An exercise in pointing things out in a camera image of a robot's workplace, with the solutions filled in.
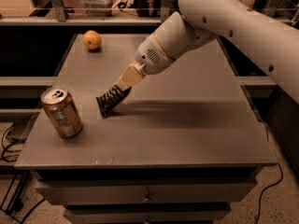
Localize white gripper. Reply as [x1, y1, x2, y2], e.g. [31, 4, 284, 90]
[116, 35, 175, 91]

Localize black rxbar chocolate bar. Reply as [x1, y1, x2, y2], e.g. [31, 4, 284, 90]
[96, 85, 131, 118]

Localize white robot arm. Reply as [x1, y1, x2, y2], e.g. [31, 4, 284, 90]
[116, 0, 299, 103]

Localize orange soda can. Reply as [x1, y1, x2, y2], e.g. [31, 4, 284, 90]
[41, 86, 83, 138]

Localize orange fruit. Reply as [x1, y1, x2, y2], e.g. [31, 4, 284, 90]
[83, 30, 102, 50]

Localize grey drawer cabinet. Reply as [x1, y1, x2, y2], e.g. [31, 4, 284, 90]
[14, 32, 278, 224]

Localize grey box on floor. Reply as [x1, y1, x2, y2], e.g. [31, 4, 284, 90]
[6, 119, 32, 144]

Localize upper grey drawer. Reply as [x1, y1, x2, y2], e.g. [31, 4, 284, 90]
[36, 178, 256, 206]

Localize grey drawer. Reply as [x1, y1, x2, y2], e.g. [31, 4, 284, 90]
[64, 203, 231, 224]
[36, 178, 256, 206]

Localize lower grey drawer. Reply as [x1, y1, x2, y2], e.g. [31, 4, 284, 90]
[64, 203, 231, 224]

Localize grey metal shelf rail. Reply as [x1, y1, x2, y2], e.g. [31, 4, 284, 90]
[0, 0, 299, 27]

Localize black cables left floor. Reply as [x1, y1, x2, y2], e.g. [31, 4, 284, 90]
[0, 115, 46, 224]

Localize black cable right floor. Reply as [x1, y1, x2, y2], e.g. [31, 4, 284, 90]
[254, 162, 284, 224]

